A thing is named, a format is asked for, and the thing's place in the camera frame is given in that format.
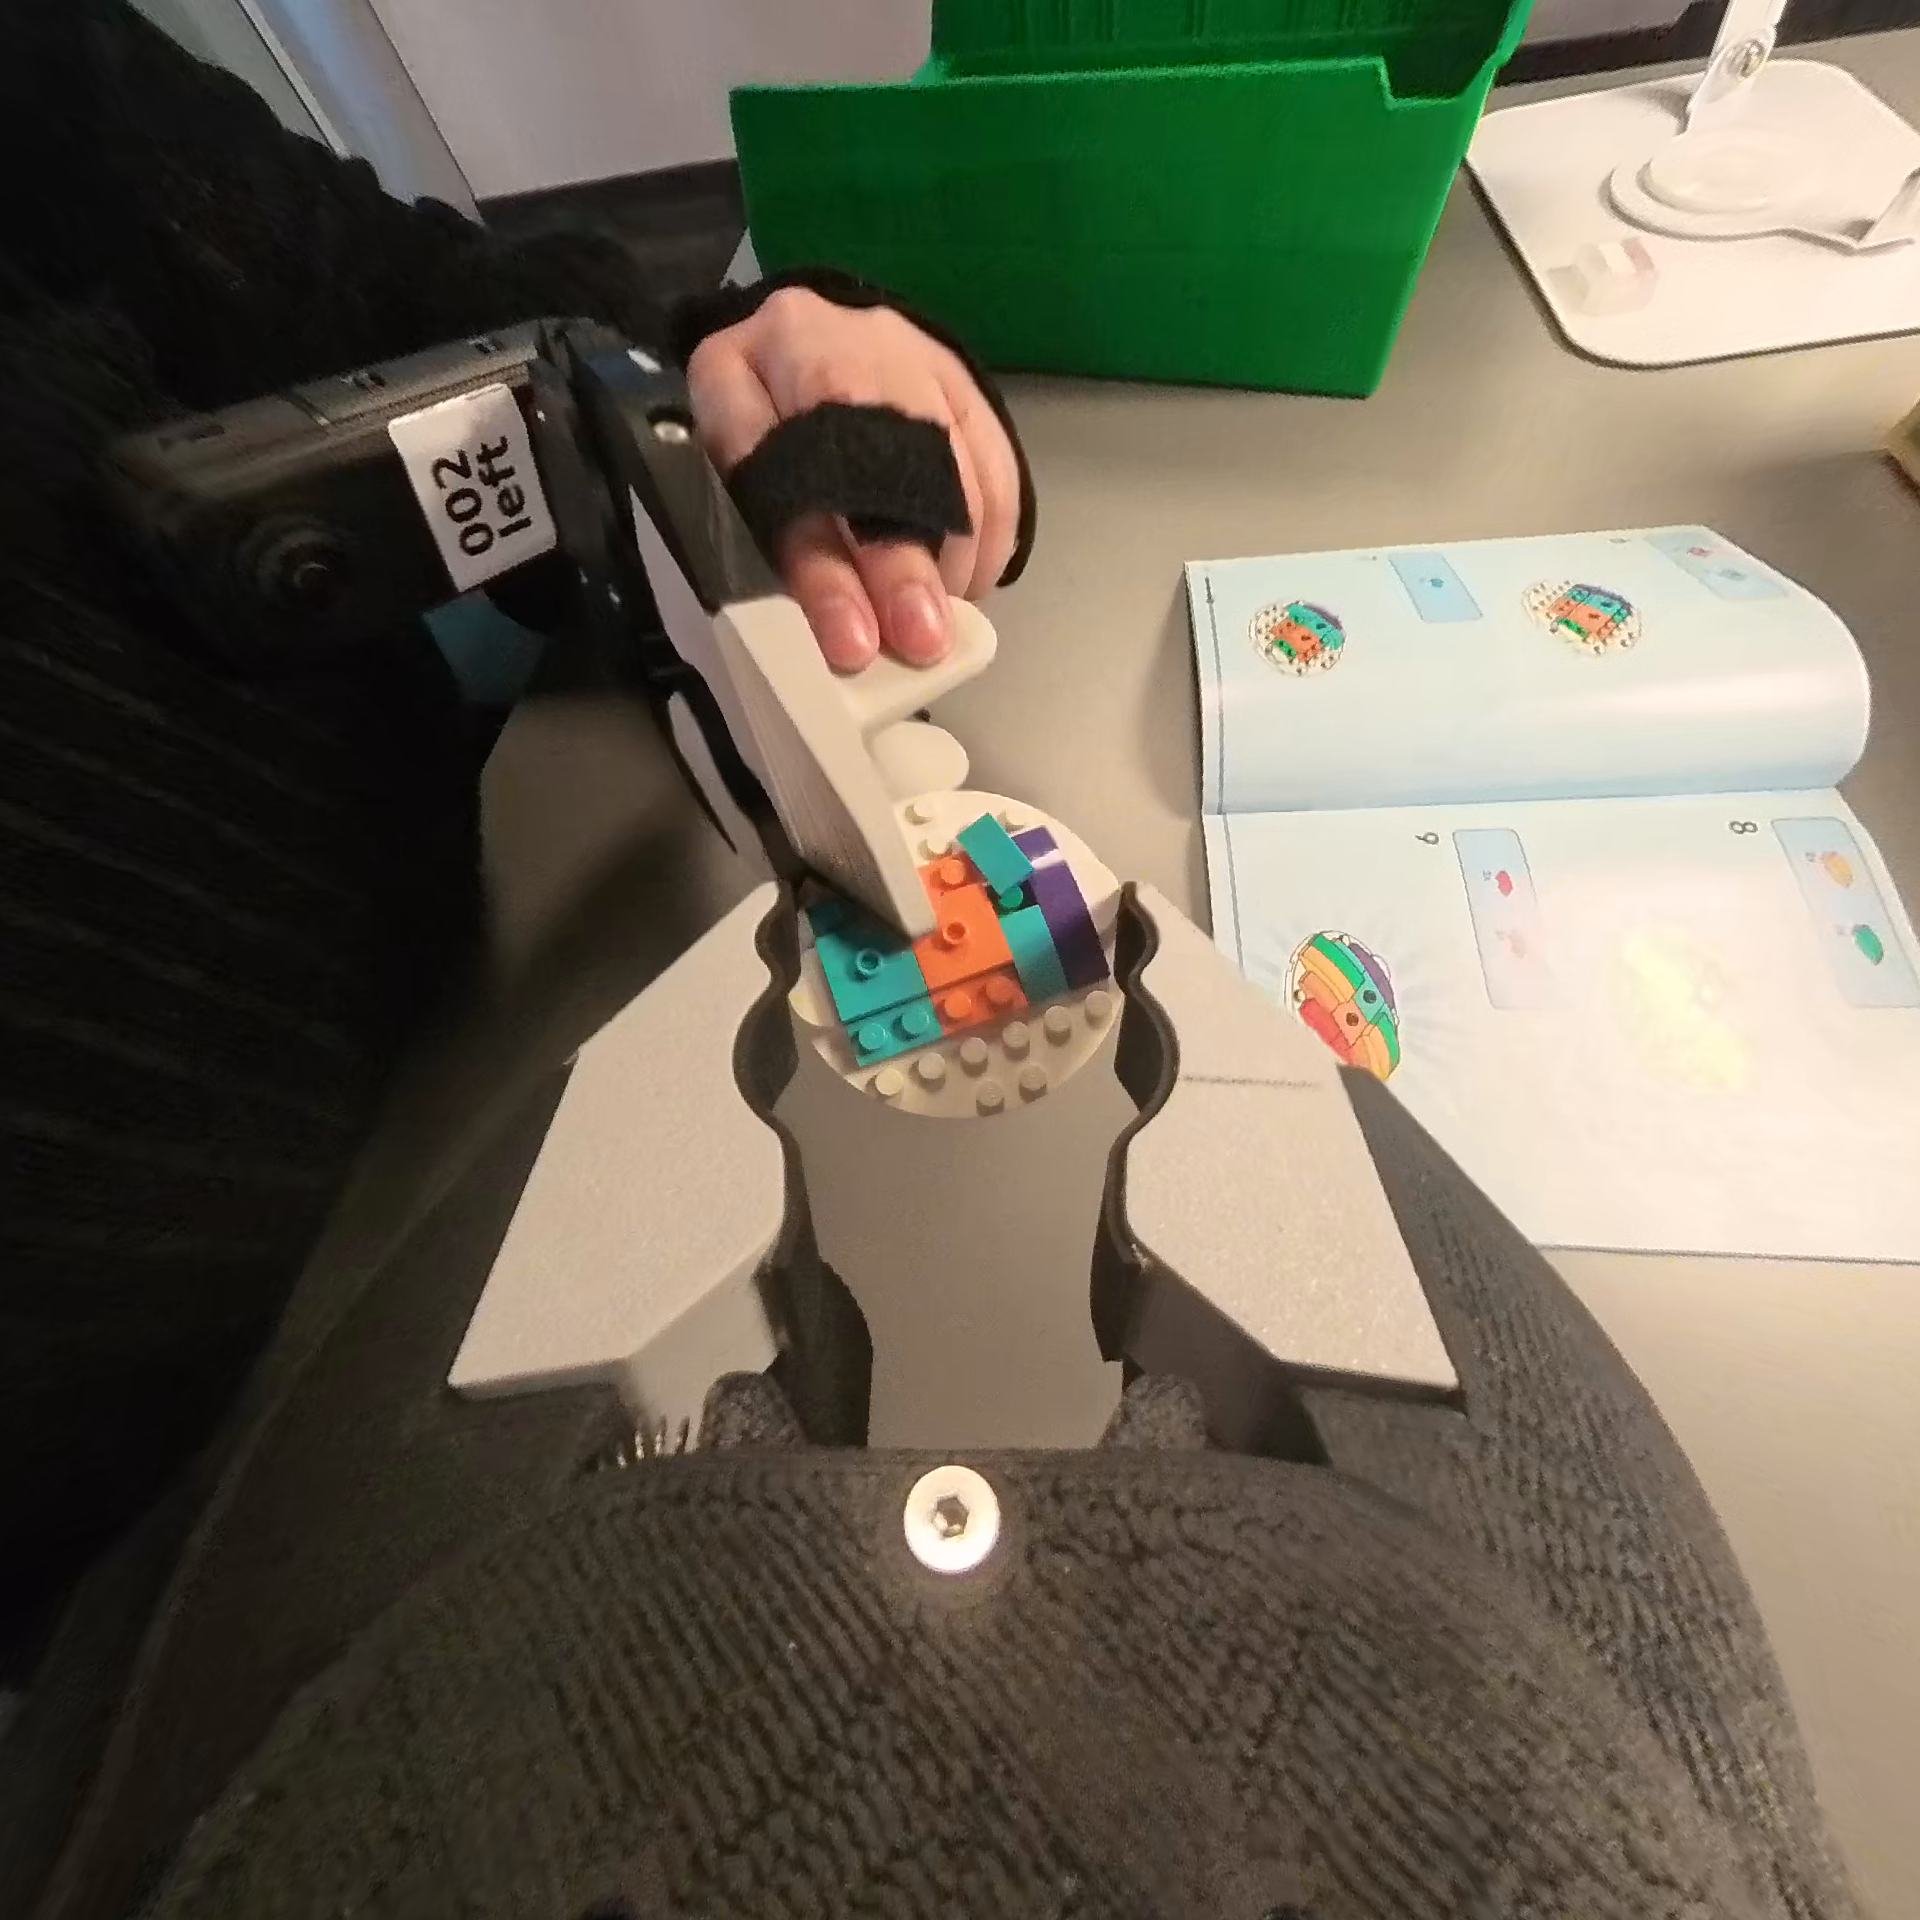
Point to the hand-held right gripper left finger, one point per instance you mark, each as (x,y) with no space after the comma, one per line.
(629,1201)

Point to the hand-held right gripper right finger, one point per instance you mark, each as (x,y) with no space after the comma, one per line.
(1276,1201)

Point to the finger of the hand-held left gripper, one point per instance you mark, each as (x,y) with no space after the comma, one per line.
(839,796)

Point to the round white lego plate build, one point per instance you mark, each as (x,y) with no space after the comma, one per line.
(973,1050)

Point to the person's left forearm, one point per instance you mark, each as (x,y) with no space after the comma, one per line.
(300,195)

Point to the person's left hand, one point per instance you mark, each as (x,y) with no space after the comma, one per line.
(839,353)

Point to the green plastic bin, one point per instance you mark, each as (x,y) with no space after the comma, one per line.
(1079,242)

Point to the person's black knit sweater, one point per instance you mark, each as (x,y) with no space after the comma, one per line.
(148,974)

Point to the open light blue instruction booklet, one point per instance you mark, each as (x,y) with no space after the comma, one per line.
(1575,722)

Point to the wooden book stand white legs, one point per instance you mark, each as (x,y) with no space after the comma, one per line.
(1651,284)

